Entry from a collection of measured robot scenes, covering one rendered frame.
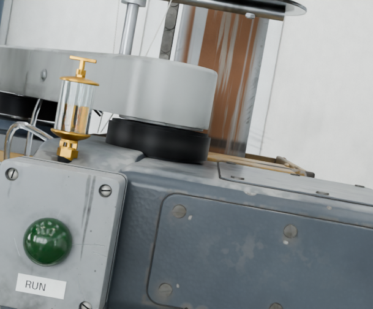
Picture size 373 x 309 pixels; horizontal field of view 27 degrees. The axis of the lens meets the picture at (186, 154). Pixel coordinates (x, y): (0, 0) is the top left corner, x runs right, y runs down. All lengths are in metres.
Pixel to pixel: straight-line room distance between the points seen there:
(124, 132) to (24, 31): 5.26
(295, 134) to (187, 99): 5.09
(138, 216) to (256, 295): 0.10
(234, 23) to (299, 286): 0.55
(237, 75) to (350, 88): 4.78
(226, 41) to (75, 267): 0.58
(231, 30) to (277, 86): 4.70
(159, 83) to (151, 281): 0.18
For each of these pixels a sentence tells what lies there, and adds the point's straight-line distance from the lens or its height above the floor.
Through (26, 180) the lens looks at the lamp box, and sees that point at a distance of 0.48.
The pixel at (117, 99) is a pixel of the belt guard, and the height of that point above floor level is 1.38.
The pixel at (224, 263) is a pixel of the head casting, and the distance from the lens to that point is 0.52.
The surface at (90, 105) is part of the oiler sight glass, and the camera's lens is 0.55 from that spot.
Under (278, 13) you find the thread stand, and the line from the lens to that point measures 0.86.
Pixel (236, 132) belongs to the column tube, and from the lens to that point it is 1.01.
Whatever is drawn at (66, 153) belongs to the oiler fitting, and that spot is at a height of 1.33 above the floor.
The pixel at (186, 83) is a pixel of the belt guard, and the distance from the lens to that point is 0.63.
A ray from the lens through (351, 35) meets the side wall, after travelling 5.80.
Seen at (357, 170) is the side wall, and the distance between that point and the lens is 5.79.
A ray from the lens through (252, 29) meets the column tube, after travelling 1.01.
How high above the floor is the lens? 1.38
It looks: 3 degrees down
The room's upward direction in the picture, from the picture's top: 10 degrees clockwise
